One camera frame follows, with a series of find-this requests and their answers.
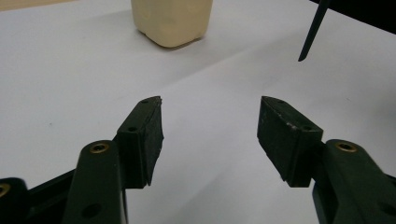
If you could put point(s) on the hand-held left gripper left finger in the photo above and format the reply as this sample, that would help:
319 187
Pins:
140 140

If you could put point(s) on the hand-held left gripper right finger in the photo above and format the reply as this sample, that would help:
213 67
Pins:
289 140

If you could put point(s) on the black pencil with orange end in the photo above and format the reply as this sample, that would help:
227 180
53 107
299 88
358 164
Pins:
314 28

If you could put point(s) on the beige square cup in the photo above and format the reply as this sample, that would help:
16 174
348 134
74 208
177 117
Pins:
171 21

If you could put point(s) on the wooden table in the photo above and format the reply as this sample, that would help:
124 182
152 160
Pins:
25 3

